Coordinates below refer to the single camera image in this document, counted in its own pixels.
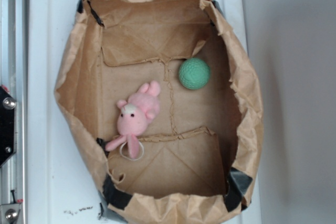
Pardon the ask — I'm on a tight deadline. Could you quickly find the green textured ball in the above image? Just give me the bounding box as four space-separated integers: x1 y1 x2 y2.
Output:
178 58 211 90

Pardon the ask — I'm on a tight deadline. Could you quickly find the black metal mounting bracket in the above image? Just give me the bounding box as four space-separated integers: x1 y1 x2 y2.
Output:
0 85 17 168

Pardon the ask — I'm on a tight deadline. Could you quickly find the brown paper bag bin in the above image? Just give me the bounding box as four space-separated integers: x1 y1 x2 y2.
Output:
55 0 264 223

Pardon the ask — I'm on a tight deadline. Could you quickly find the pink plush bunny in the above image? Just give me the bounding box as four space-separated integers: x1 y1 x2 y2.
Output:
105 80 161 160

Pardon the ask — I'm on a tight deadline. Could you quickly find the aluminium frame rail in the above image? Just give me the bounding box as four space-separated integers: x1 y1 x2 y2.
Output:
1 0 29 223

